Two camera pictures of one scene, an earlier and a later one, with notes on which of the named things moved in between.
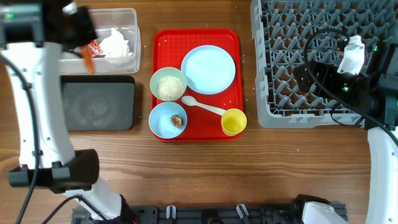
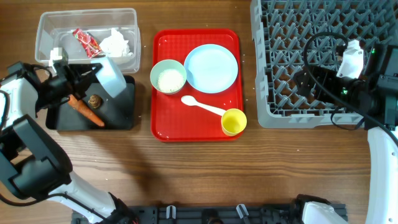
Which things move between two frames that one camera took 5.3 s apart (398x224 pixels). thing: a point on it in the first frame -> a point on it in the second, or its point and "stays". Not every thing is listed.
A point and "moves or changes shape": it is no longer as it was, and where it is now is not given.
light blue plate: (209, 70) stays
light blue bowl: (160, 119) -> (110, 76)
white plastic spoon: (192, 101) stays
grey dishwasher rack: (287, 34) stays
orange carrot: (85, 50) -> (82, 107)
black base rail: (200, 214) stays
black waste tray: (99, 102) stays
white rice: (170, 88) moves or changes shape
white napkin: (115, 45) stays
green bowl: (168, 83) moves or changes shape
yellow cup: (234, 121) stays
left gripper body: (80, 28) -> (58, 88)
